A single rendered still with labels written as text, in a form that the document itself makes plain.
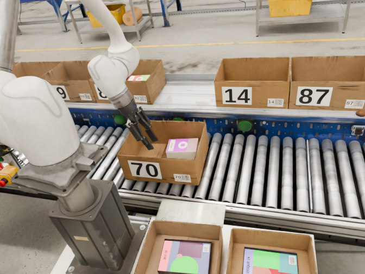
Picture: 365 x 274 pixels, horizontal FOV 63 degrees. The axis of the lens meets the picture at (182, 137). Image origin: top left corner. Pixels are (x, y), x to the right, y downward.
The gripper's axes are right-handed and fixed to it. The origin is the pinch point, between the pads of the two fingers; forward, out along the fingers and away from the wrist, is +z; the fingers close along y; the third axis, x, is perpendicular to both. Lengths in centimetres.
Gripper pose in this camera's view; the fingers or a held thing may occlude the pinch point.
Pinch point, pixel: (150, 139)
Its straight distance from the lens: 134.2
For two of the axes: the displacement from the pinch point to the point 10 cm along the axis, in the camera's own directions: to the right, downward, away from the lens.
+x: 8.5, -2.1, -4.9
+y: -2.7, 6.3, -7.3
